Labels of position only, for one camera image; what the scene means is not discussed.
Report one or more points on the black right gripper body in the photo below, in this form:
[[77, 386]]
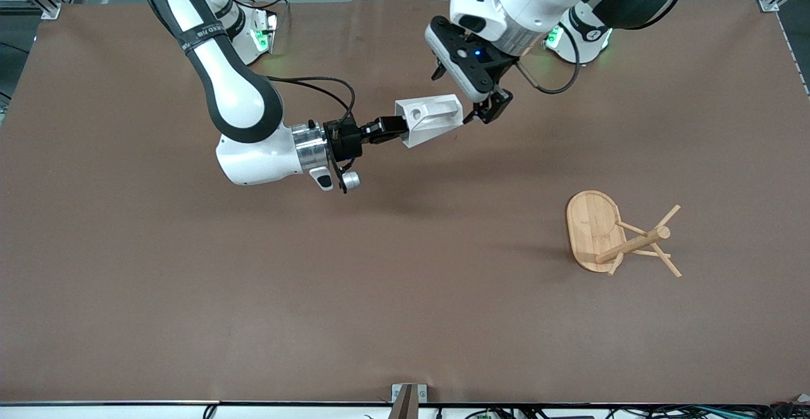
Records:
[[347, 140]]

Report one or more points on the white faceted plastic cup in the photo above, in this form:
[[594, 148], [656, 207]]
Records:
[[430, 121]]

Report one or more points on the wooden cup rack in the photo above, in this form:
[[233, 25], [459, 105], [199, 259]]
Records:
[[598, 229]]

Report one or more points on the metal table bracket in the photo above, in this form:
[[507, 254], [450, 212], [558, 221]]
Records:
[[408, 397]]

